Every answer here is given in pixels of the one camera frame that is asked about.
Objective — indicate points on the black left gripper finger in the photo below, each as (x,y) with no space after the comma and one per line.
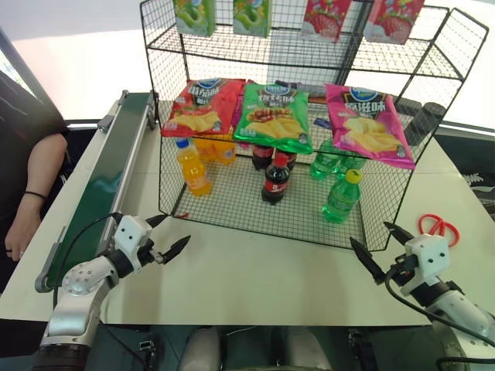
(156,221)
(176,249)

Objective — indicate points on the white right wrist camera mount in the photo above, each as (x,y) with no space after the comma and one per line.
(431,255)

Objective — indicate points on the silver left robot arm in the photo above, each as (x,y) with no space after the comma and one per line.
(83,286)

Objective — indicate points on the black wristband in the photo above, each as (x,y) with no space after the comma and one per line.
(35,194)

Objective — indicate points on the green potato chip bag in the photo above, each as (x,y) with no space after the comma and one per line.
(274,116)

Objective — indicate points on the green soda bottle yellow cap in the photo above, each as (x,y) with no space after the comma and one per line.
(340,201)
(350,162)
(323,162)

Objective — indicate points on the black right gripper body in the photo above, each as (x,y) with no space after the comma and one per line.
(404,268)

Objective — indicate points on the red potato chip bag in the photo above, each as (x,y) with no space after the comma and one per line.
(203,108)

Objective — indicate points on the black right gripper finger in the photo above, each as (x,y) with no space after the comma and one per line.
(369,263)
(400,233)

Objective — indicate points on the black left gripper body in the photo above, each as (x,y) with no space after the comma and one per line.
(147,255)

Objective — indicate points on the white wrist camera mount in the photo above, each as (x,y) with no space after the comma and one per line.
(431,255)
(129,235)

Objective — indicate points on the cola bottle red cap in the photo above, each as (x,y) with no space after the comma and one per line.
(260,156)
(289,157)
(275,181)

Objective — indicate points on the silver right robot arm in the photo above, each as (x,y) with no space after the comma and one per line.
(460,313)

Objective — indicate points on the small blue packet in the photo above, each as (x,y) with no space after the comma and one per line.
(321,123)

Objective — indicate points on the pink potato chip bag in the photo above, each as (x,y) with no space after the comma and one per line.
(365,123)

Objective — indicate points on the green conveyor belt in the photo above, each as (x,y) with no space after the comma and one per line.
(98,181)

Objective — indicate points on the bystander bare hand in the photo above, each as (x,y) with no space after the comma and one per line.
(23,237)

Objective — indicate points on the bystander black shirt torso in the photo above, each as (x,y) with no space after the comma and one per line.
(23,112)

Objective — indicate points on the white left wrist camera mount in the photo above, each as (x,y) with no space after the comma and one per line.
(129,235)

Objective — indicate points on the bystander bare forearm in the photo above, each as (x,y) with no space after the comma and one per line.
(42,170)

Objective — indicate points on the green drink carton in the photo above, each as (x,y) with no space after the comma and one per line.
(251,17)
(195,17)

